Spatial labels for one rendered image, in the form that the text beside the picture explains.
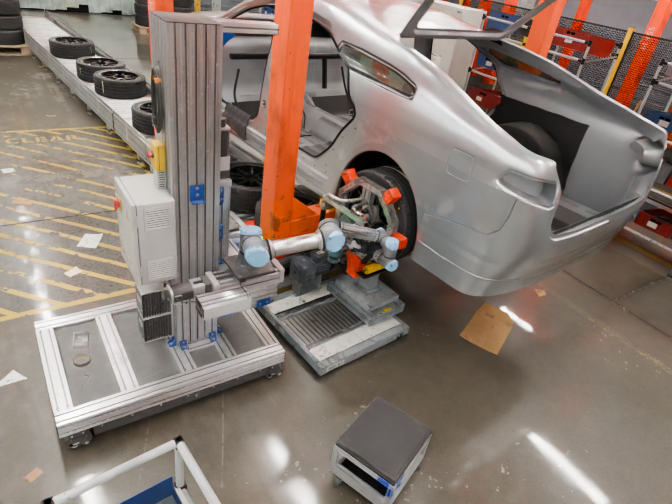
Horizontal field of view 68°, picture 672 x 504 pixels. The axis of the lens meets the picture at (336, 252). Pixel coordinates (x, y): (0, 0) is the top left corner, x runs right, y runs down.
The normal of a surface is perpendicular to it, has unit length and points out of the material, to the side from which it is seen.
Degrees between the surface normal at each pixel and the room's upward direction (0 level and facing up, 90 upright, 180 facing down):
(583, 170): 90
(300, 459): 0
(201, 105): 90
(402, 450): 0
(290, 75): 90
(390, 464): 0
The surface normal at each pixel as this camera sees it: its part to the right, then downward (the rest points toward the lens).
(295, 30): 0.62, 0.48
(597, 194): -0.77, 0.24
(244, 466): 0.14, -0.84
